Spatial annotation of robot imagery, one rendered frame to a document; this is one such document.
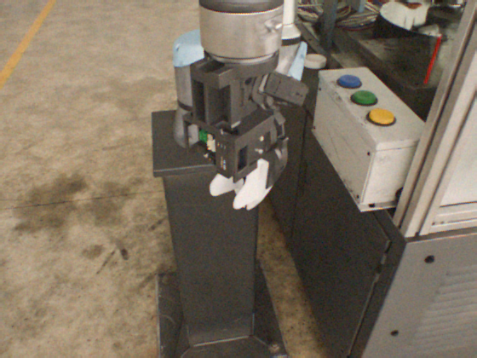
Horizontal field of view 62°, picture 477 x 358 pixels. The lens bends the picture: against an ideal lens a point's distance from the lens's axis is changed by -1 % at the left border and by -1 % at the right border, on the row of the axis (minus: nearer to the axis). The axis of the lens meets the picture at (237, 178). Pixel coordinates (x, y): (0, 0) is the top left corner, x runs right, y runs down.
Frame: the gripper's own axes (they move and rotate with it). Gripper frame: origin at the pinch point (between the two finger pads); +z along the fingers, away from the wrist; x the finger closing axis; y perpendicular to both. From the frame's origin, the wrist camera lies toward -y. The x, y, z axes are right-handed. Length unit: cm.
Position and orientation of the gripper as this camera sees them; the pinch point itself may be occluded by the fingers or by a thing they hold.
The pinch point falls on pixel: (250, 196)
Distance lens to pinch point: 51.2
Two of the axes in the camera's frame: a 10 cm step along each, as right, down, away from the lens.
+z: 0.0, 7.7, 6.3
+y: -6.5, 4.8, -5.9
